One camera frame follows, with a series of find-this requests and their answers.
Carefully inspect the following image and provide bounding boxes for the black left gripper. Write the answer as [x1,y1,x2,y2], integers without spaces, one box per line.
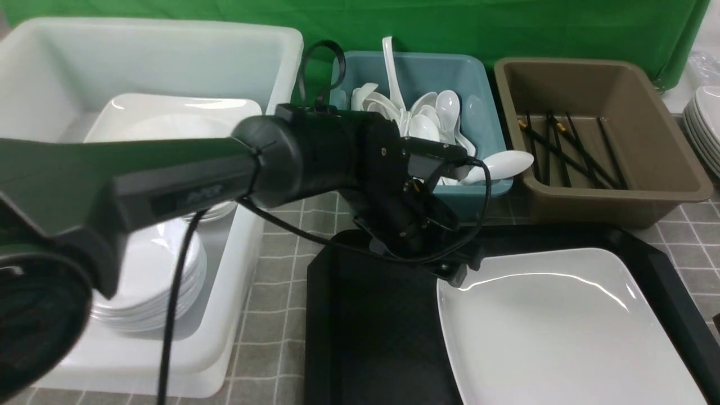
[340,136,484,287]

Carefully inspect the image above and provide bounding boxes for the large white square plate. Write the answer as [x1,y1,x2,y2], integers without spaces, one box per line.
[436,248,709,404]

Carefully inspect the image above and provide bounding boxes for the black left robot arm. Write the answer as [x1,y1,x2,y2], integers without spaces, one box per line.
[2,103,492,404]

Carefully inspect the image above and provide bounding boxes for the pile of white spoons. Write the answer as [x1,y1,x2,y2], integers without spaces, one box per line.
[350,83,457,145]

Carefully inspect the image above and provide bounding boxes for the black plastic serving tray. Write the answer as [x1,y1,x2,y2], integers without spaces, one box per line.
[304,224,718,404]

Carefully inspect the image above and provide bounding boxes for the white spoon over bin edge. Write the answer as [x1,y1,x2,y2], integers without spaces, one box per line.
[459,150,535,185]

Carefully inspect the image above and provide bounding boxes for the upright white spoon in bin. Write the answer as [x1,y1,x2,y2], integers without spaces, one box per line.
[381,36,406,110]

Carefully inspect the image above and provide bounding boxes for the teal plastic spoon bin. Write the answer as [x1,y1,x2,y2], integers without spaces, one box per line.
[325,51,514,221]

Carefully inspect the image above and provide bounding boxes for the black chopsticks in brown bin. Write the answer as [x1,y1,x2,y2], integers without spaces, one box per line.
[517,110,629,190]

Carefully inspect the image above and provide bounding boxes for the grey checked tablecloth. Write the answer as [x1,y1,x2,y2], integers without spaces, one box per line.
[6,182,718,404]

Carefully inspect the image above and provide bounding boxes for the brown plastic chopstick bin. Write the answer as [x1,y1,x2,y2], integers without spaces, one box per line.
[494,57,713,228]

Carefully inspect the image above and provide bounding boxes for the stack of bowls in tub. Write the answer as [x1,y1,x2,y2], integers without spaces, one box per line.
[92,219,188,332]

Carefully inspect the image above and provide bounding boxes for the white plates stack in tub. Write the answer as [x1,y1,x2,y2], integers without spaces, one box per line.
[83,93,265,223]

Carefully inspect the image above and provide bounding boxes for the stack of white plates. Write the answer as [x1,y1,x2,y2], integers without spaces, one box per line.
[682,85,719,178]

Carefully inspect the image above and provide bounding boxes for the green backdrop cloth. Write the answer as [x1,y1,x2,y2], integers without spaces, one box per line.
[2,1,709,89]

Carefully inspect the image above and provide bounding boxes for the large white plastic tub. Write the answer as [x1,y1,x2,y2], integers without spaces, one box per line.
[2,17,303,398]

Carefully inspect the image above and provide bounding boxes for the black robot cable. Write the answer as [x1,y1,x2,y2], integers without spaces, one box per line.
[156,39,493,405]

